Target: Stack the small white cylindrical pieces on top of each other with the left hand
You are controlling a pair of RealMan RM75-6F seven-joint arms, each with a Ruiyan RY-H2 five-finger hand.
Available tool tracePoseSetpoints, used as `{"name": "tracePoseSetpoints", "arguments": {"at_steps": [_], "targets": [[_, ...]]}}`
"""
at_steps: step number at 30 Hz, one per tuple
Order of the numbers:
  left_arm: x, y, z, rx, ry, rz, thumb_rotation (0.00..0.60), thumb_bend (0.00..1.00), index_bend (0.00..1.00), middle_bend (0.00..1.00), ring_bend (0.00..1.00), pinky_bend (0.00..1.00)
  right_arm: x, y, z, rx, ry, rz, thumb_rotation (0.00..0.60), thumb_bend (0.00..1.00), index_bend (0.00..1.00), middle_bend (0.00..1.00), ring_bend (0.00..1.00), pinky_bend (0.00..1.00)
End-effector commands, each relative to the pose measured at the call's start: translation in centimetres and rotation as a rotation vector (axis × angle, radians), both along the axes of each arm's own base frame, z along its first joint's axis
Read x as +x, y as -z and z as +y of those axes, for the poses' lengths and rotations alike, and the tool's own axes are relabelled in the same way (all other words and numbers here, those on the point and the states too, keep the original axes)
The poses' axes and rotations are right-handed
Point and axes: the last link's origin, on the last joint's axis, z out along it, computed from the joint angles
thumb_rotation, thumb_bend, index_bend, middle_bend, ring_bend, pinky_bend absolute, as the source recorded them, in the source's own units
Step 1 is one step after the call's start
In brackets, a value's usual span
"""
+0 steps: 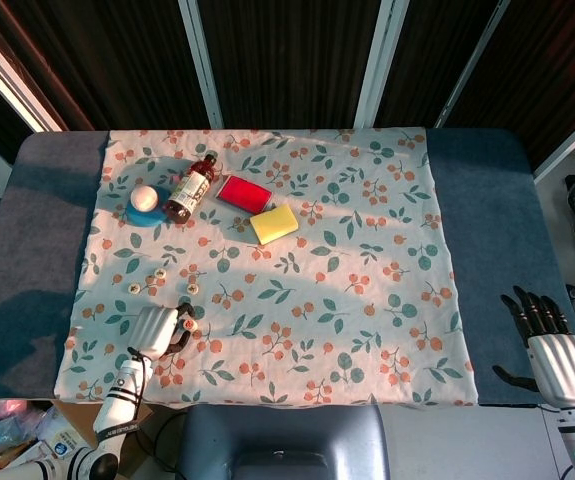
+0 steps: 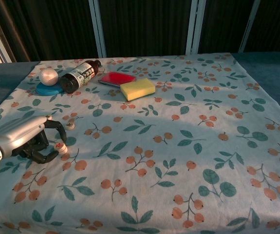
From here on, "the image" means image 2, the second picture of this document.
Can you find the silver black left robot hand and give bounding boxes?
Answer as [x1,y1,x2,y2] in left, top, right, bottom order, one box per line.
[0,115,67,165]

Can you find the blue round disc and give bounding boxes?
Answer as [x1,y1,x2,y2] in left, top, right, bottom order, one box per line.
[35,81,65,97]

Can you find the white ball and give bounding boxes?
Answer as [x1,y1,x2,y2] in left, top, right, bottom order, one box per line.
[38,68,58,86]

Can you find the brown bottle with label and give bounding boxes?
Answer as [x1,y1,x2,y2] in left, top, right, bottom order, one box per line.
[58,59,102,94]

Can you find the red flat box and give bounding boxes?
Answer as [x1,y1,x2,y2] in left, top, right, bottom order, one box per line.
[98,71,137,88]

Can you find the dark ribbed screen panel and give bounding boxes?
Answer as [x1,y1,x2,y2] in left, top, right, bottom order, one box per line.
[198,0,255,54]
[0,0,99,61]
[246,0,280,53]
[98,0,194,58]

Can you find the yellow sponge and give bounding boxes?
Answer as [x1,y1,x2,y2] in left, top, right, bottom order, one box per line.
[119,80,156,102]

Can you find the floral berry print tablecloth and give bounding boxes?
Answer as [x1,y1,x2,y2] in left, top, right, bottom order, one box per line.
[0,52,280,234]

